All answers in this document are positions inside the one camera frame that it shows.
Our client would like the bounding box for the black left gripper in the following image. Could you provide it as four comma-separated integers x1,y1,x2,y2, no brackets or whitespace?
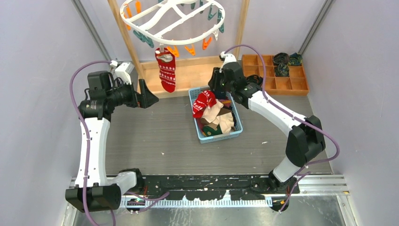
107,78,158,108

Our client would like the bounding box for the red snowflake sock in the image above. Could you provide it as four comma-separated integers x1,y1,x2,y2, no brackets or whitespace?
155,48,176,93
192,90,216,118

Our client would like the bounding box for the beige brown-cuffed sock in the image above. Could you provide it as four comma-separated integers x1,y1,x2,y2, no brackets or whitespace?
200,99,223,125
216,113,234,134

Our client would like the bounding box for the green dotted sock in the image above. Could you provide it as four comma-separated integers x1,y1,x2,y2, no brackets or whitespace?
202,125,223,137

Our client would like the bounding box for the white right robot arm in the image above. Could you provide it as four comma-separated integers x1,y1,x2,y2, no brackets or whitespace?
208,62,326,193

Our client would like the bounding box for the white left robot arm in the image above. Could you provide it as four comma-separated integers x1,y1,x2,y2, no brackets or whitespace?
65,71,159,213

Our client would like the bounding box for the wooden hanger stand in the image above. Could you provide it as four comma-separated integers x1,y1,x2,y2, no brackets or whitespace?
108,0,249,98

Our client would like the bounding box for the white round clip hanger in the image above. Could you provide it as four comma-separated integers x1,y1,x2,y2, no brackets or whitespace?
119,0,226,47

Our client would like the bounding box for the light blue plastic basket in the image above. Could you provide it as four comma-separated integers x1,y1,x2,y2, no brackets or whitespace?
189,87,243,144

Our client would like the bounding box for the rolled dark sock left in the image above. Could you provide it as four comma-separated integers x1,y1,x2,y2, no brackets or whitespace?
246,74,263,87

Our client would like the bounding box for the rolled dark sock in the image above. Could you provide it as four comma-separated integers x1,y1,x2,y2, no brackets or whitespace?
246,74,263,87
272,52,290,66
274,64,289,77
288,53,303,66

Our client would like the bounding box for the rolled dark sock middle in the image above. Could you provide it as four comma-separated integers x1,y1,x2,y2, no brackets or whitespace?
274,64,289,77

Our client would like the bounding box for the rolled dark sock top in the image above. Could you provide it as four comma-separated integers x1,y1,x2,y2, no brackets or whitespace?
272,52,290,66

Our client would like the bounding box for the orange wooden compartment tray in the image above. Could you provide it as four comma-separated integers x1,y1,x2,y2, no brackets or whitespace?
242,54,310,96

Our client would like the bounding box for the rolled dark sock right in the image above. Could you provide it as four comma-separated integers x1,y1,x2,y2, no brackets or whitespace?
288,53,303,66

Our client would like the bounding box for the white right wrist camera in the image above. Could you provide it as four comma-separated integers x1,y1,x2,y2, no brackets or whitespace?
219,52,237,73

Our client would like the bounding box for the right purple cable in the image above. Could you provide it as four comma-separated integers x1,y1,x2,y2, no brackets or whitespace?
223,44,340,213

